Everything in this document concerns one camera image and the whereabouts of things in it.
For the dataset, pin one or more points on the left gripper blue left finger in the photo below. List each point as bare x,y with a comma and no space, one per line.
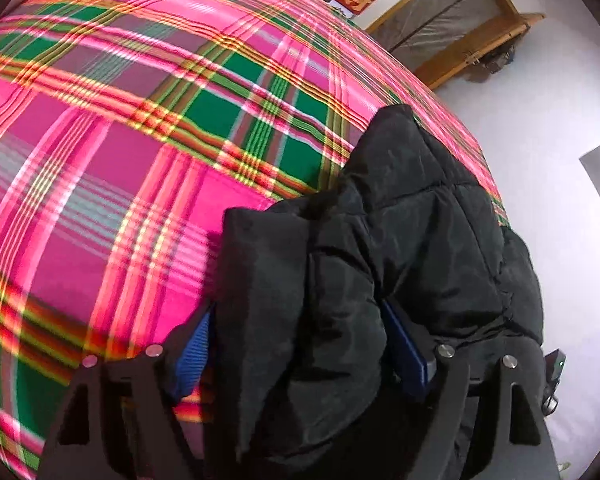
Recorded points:
192,360

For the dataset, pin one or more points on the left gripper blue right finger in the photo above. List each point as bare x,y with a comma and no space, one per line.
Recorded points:
411,351

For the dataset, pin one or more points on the dark bag on door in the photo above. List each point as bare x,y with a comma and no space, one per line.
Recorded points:
491,63

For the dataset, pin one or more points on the wooden framed door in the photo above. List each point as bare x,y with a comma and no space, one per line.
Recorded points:
438,39

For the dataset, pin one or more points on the pink plaid bed sheet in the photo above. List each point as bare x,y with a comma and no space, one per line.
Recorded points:
127,127

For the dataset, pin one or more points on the black puffer jacket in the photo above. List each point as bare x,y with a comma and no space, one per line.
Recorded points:
301,383

